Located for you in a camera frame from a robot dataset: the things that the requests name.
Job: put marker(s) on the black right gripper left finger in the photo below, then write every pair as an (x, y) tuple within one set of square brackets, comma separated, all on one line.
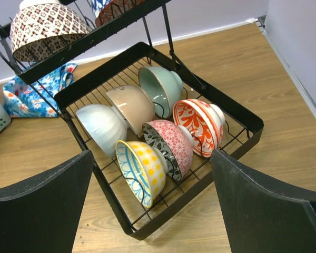
[(41, 213)]

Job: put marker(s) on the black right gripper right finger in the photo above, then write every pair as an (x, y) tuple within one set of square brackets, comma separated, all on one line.
[(260, 212)]

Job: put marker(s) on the orange white floral bowl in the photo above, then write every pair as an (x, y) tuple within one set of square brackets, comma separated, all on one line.
[(204, 121)]

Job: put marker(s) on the brown patterned bowl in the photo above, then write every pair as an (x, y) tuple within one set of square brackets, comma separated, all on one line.
[(42, 28)]

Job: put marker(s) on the blue white patterned bowl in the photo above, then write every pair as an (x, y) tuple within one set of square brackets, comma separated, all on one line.
[(105, 11)]

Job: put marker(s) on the pink and black bowl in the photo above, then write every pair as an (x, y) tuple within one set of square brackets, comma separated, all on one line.
[(174, 142)]

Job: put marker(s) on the white ribbed bowl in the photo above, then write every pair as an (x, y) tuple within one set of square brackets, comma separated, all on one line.
[(104, 124)]

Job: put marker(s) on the yellow sun patterned bowl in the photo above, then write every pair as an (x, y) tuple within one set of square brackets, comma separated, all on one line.
[(144, 169)]

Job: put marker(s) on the blue floral cloth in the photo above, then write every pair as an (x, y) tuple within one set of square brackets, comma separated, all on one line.
[(37, 100)]

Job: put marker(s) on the beige bowl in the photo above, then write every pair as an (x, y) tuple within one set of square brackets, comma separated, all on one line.
[(134, 105)]

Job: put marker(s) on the mint green bowl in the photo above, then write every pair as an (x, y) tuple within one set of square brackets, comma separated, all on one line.
[(164, 88)]

